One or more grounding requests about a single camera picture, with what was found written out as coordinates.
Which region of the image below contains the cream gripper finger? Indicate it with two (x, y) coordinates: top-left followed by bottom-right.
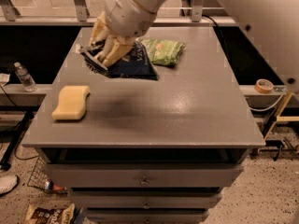
(94, 37), (135, 68)
(89, 25), (110, 52)

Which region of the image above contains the blue chip bag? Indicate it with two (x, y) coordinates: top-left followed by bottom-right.
(79, 41), (159, 81)

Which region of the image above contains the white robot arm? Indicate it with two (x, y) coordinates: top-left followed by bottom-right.
(90, 0), (299, 95)

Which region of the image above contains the green chip bag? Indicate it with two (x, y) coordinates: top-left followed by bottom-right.
(138, 38), (186, 66)

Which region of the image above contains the yellow sponge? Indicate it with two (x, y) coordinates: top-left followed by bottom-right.
(51, 86), (90, 120)

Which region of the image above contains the brown snack bag on floor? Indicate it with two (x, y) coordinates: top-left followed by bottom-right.
(24, 203), (75, 224)

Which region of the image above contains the clear plastic water bottle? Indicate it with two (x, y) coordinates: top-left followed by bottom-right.
(14, 62), (36, 92)

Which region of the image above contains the grey drawer cabinet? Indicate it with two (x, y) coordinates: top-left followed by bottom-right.
(21, 26), (265, 224)

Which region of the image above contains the top drawer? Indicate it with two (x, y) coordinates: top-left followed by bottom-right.
(45, 163), (243, 188)

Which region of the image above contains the drawer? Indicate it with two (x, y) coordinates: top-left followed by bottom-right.
(85, 209), (209, 224)
(45, 163), (243, 188)
(69, 189), (222, 209)

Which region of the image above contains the roll of tape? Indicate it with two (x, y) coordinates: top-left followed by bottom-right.
(254, 78), (274, 93)

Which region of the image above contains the middle drawer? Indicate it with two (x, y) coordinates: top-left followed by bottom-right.
(69, 189), (222, 209)

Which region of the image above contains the bottom drawer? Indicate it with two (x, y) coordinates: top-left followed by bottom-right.
(85, 209), (209, 224)

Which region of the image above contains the white shoe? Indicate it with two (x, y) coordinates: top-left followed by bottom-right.
(0, 175), (19, 195)

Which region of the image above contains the metal railing frame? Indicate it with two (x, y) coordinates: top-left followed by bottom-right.
(0, 0), (235, 26)

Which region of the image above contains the black cable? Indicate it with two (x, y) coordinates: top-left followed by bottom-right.
(201, 15), (230, 61)

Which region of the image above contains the wire basket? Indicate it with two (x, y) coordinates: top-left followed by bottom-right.
(27, 158), (51, 191)

